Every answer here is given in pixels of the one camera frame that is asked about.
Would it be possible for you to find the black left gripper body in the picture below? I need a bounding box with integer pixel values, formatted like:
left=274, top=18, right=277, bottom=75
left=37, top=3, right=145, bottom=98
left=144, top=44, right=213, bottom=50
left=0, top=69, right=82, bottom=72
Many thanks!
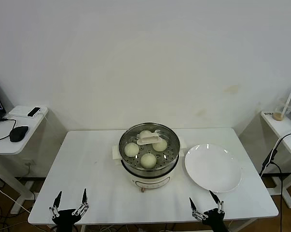
left=52, top=209, right=82, bottom=232

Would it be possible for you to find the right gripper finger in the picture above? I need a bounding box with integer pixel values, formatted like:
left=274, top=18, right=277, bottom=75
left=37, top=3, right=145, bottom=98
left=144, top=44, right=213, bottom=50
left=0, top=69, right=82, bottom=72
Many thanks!
left=188, top=197, right=208, bottom=220
left=208, top=190, right=225, bottom=215

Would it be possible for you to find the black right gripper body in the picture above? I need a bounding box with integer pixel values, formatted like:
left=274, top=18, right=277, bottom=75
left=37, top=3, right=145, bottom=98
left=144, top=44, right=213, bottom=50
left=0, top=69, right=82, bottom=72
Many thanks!
left=201, top=209, right=229, bottom=232

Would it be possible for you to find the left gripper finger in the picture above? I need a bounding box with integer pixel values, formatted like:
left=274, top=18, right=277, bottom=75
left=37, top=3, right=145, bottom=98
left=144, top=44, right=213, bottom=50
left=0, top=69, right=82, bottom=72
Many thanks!
left=72, top=188, right=90, bottom=217
left=48, top=191, right=63, bottom=218

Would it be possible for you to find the glass lid with cream handle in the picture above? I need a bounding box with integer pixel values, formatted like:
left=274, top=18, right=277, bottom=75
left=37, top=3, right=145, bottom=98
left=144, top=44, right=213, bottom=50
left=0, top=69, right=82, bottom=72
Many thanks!
left=118, top=123, right=181, bottom=171

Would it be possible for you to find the perforated steel steamer basket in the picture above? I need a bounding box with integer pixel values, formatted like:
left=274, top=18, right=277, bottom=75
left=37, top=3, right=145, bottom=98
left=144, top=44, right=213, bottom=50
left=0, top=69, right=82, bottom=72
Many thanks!
left=118, top=122, right=181, bottom=177

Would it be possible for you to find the white round plate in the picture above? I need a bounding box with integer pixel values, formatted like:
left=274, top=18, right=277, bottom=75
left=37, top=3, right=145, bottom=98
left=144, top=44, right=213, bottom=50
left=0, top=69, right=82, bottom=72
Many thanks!
left=184, top=144, right=242, bottom=193

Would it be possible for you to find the white side table with laptop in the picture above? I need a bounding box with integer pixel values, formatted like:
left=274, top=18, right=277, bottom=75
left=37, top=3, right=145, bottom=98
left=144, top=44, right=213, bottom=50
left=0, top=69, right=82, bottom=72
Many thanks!
left=0, top=104, right=49, bottom=215

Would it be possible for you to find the black computer mouse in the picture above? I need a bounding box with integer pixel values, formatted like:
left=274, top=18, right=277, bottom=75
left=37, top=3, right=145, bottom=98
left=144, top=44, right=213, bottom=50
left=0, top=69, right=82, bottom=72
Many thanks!
left=9, top=125, right=29, bottom=143

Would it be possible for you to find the white side table with cup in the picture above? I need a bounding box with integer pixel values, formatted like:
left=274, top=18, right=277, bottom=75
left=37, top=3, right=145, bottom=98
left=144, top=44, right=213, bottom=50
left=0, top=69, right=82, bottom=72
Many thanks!
left=260, top=110, right=291, bottom=209

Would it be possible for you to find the small white black device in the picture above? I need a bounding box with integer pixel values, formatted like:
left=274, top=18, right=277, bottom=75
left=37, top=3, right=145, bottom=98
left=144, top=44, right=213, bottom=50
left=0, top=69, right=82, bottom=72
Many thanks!
left=27, top=106, right=42, bottom=118

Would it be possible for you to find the flat white box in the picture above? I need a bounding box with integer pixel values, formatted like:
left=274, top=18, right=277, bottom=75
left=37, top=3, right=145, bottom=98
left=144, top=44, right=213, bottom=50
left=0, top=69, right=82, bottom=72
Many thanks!
left=8, top=104, right=43, bottom=118

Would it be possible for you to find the clear plastic drink cup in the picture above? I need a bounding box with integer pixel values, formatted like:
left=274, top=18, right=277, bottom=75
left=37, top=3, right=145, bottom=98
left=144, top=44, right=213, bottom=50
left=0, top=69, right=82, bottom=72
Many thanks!
left=272, top=100, right=291, bottom=121

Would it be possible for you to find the thin black hanging cable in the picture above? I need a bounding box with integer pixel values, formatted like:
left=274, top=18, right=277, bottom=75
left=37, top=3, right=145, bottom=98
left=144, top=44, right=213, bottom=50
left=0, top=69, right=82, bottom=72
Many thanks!
left=268, top=161, right=285, bottom=232

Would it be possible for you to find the black cable with inline adapter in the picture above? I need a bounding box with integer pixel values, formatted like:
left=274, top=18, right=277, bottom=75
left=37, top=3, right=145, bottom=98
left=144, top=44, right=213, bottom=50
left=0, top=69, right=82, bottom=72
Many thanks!
left=259, top=129, right=291, bottom=178

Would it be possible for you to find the black laptop cable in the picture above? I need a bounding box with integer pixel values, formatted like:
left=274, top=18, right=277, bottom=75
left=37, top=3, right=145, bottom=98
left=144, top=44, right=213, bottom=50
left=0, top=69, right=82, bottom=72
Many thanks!
left=0, top=116, right=17, bottom=144

